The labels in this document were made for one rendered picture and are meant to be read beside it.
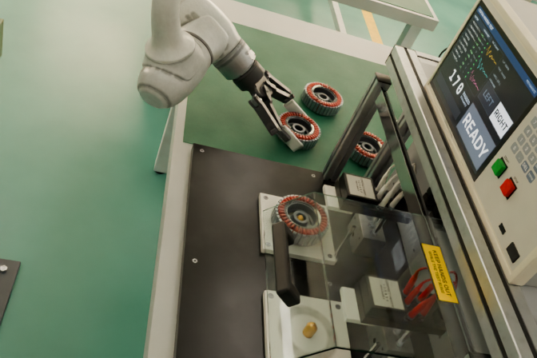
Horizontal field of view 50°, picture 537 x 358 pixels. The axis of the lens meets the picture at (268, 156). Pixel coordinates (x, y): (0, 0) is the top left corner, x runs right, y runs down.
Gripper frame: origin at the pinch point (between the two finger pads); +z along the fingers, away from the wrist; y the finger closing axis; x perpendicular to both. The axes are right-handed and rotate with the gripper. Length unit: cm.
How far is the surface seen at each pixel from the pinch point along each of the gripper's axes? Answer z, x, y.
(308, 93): -0.4, -1.1, 15.8
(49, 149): -28, 105, 40
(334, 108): 6.4, -5.0, 14.0
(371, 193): 5.0, -20.3, -32.5
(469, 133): -3, -44, -41
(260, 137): -5.8, 5.7, -6.1
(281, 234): -17, -24, -66
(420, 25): 37, -14, 112
